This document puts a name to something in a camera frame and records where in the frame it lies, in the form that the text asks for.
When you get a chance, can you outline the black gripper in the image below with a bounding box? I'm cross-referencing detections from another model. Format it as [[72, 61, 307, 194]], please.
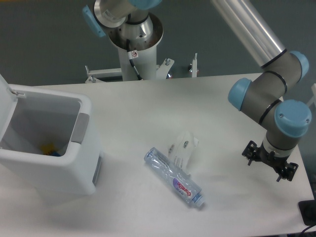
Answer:
[[242, 140, 298, 182]]

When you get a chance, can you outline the clear plastic water bottle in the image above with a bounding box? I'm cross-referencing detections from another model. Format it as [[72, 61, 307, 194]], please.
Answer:
[[144, 147, 205, 208]]

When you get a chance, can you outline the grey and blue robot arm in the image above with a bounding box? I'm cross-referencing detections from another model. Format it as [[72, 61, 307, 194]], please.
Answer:
[[82, 0, 312, 181]]

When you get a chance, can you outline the yellow and blue trash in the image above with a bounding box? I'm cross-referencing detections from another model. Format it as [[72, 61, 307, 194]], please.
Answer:
[[40, 143, 61, 157]]

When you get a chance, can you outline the white trash can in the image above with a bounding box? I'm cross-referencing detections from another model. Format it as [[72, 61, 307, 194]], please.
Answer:
[[0, 79, 102, 195]]

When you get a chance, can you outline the black device at edge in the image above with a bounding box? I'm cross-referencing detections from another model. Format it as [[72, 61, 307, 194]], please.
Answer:
[[298, 199, 316, 226]]

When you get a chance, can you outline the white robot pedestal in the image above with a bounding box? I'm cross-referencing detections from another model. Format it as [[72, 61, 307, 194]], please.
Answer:
[[108, 12, 164, 81]]

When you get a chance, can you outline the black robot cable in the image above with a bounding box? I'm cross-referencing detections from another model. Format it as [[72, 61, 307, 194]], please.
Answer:
[[125, 39, 144, 81]]

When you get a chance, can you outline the white pedestal base frame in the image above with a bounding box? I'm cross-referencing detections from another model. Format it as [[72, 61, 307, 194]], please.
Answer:
[[84, 53, 199, 83]]

